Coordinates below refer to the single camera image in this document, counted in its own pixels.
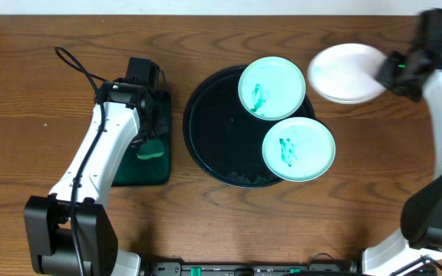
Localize white plate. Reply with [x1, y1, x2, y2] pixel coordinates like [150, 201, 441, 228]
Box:
[307, 44, 386, 104]

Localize green scrubbing sponge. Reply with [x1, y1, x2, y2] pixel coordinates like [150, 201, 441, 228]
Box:
[137, 140, 164, 160]

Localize mint green plate front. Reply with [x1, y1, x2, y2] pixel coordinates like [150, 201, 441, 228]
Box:
[262, 117, 336, 182]

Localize mint green plate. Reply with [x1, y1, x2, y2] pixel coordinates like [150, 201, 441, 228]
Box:
[238, 57, 306, 120]
[262, 117, 336, 182]

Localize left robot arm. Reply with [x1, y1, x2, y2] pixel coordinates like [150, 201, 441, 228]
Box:
[24, 57, 170, 276]

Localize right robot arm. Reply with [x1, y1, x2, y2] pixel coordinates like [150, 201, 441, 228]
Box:
[360, 8, 442, 275]

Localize black rectangular water tray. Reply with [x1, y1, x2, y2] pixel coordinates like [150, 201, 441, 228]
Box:
[113, 90, 171, 186]

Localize black round tray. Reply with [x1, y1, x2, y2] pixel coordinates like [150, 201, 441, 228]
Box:
[183, 64, 317, 189]

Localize mint green plate rear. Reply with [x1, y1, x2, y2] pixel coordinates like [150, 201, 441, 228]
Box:
[238, 57, 306, 120]

